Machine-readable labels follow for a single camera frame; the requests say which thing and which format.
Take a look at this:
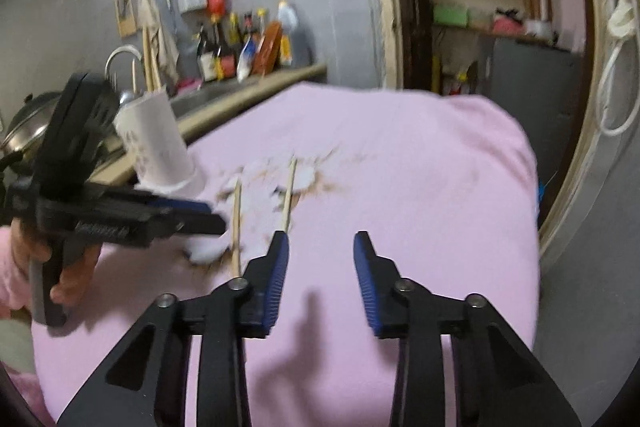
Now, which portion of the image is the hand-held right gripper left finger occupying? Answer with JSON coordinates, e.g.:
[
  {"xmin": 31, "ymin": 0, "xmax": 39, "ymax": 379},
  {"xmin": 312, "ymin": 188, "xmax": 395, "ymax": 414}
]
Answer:
[{"xmin": 56, "ymin": 231, "xmax": 291, "ymax": 427}]

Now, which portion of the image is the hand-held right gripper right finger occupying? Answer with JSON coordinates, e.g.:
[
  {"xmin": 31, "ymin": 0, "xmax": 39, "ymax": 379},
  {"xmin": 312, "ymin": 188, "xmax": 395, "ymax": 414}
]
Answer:
[{"xmin": 353, "ymin": 231, "xmax": 583, "ymax": 427}]

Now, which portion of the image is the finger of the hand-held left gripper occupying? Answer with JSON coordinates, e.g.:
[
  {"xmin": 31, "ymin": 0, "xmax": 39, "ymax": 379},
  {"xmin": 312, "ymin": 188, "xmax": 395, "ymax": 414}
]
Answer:
[
  {"xmin": 135, "ymin": 189, "xmax": 213, "ymax": 215},
  {"xmin": 147, "ymin": 209, "xmax": 228, "ymax": 239}
]

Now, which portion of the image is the white printed cup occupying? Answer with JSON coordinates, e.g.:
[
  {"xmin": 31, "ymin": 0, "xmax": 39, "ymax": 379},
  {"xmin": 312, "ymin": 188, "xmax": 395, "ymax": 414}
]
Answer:
[{"xmin": 114, "ymin": 89, "xmax": 208, "ymax": 198}]

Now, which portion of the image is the person's left forearm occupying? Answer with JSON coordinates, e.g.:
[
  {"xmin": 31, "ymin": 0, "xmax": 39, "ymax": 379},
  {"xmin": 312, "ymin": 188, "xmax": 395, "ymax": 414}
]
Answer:
[{"xmin": 0, "ymin": 227, "xmax": 31, "ymax": 308}]

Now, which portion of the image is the person's left hand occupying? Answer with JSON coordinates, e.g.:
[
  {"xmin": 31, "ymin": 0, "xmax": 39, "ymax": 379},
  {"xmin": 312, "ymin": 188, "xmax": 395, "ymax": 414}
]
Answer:
[{"xmin": 11, "ymin": 218, "xmax": 101, "ymax": 308}]

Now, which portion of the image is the metal lidded pot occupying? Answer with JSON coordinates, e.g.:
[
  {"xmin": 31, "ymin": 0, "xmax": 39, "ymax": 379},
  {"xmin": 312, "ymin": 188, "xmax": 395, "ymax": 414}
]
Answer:
[{"xmin": 0, "ymin": 92, "xmax": 63, "ymax": 162}]

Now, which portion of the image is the metal sink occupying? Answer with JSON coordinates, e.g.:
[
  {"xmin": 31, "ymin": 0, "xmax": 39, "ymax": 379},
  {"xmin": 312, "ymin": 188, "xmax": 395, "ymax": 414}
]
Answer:
[{"xmin": 170, "ymin": 79, "xmax": 261, "ymax": 118}]

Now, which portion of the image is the curved metal faucet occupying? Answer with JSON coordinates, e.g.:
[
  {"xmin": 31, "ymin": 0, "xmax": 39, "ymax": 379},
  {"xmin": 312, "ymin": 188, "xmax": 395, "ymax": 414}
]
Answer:
[{"xmin": 104, "ymin": 44, "xmax": 146, "ymax": 90}]

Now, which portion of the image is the pink printed blanket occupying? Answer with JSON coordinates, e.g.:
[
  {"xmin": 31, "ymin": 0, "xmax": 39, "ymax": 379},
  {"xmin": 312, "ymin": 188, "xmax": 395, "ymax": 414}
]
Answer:
[{"xmin": 30, "ymin": 84, "xmax": 541, "ymax": 427}]

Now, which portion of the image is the hanging cream towel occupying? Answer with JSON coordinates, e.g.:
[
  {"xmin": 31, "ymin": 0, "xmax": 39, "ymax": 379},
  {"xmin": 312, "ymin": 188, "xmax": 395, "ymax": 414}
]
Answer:
[{"xmin": 136, "ymin": 0, "xmax": 180, "ymax": 82}]

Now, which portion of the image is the dark red label bottle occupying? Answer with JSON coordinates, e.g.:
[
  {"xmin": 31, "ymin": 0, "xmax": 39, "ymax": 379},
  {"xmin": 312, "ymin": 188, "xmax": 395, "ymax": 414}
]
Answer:
[{"xmin": 212, "ymin": 14, "xmax": 237, "ymax": 80}]

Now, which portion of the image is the white blue packet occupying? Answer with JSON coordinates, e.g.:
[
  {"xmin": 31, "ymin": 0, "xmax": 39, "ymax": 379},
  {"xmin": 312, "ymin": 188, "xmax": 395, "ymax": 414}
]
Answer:
[{"xmin": 236, "ymin": 38, "xmax": 261, "ymax": 82}]

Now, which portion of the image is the kitchen counter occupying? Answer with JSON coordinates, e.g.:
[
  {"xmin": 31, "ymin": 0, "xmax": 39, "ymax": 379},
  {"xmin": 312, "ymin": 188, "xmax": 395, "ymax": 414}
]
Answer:
[{"xmin": 95, "ymin": 63, "xmax": 328, "ymax": 185}]

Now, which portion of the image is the yellow label sauce bottle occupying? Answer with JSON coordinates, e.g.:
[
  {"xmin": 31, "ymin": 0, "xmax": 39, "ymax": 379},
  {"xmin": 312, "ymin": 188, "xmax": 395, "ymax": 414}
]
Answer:
[{"xmin": 227, "ymin": 12, "xmax": 243, "ymax": 50}]

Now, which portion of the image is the grey cabinet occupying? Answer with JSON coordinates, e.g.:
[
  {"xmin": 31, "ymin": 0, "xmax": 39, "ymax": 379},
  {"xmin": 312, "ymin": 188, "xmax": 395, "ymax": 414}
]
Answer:
[{"xmin": 487, "ymin": 34, "xmax": 586, "ymax": 188}]

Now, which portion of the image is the green box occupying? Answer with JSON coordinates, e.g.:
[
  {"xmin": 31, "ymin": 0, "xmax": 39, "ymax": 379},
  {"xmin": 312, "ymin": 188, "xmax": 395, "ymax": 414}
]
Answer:
[{"xmin": 432, "ymin": 3, "xmax": 471, "ymax": 28}]

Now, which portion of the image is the pink cloth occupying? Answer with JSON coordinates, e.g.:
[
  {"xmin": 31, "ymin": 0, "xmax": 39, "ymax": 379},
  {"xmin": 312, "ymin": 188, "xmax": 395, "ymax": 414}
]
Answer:
[{"xmin": 492, "ymin": 14, "xmax": 526, "ymax": 36}]

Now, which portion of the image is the small metal pot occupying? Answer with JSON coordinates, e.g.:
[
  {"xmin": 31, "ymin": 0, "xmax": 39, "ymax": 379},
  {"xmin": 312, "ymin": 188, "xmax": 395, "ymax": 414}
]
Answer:
[{"xmin": 525, "ymin": 19, "xmax": 558, "ymax": 42}]

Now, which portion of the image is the cream rubber glove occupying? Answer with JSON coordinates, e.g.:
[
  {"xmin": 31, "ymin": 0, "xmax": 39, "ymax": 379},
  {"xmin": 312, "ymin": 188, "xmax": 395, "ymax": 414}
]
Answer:
[{"xmin": 607, "ymin": 0, "xmax": 640, "ymax": 38}]

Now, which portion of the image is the cream door frame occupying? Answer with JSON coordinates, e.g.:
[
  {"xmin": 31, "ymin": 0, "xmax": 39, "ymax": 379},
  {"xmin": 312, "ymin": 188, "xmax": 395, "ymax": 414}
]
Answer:
[{"xmin": 362, "ymin": 0, "xmax": 640, "ymax": 258}]

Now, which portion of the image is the white hose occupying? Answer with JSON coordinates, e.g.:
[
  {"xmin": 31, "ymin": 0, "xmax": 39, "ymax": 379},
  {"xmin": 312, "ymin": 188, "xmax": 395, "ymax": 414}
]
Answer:
[{"xmin": 595, "ymin": 32, "xmax": 640, "ymax": 138}]

